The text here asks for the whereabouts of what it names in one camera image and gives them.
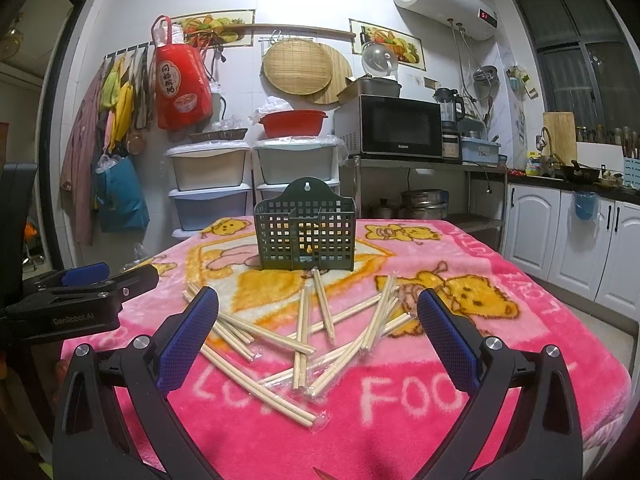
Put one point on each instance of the green plastic utensil basket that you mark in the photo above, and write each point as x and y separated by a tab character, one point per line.
307	226

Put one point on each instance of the food picture right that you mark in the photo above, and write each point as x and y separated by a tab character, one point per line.
407	48

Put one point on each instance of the white water heater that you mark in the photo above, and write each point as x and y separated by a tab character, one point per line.
478	20

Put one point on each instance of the round bamboo tray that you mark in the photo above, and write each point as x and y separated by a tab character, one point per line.
297	66

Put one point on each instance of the black microwave oven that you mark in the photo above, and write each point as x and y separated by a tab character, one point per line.
379	126

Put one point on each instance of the dark window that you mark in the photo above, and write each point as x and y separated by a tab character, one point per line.
584	62

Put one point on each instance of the pink cartoon blanket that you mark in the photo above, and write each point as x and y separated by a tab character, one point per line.
389	409

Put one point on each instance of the red hanging bag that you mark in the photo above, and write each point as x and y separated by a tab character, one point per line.
182	93

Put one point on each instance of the red plastic basin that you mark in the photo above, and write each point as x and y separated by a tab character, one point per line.
293	123

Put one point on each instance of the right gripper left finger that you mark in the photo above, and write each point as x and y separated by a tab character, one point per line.
91	438

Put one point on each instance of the food picture left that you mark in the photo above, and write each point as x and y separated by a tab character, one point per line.
226	28

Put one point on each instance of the metal shelf rack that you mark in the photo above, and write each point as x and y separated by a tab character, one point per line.
469	195

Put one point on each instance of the drawer storage tower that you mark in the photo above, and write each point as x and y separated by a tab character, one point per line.
213	180
279	162

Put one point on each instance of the glass pot lid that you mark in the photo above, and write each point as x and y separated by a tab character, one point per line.
377	60

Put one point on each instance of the right drawer storage tower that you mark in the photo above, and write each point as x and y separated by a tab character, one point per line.
279	162

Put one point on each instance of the white kitchen cabinets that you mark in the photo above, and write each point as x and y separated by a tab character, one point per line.
585	243

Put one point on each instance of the wooden cutting board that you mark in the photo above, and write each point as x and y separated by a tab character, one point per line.
561	136

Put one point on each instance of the black blender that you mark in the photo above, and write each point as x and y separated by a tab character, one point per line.
452	109

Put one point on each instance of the food picture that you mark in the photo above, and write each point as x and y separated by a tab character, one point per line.
226	28
407	48

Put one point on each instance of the stainless steel pots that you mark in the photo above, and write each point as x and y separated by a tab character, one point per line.
427	204

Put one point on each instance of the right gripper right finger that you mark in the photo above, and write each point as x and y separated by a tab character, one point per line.
543	439

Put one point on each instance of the blue hanging bag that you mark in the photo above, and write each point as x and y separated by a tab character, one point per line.
121	204

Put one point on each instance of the wicker basket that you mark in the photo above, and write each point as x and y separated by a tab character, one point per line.
233	134

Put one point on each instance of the left drawer storage tower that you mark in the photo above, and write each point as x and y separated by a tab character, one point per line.
213	180

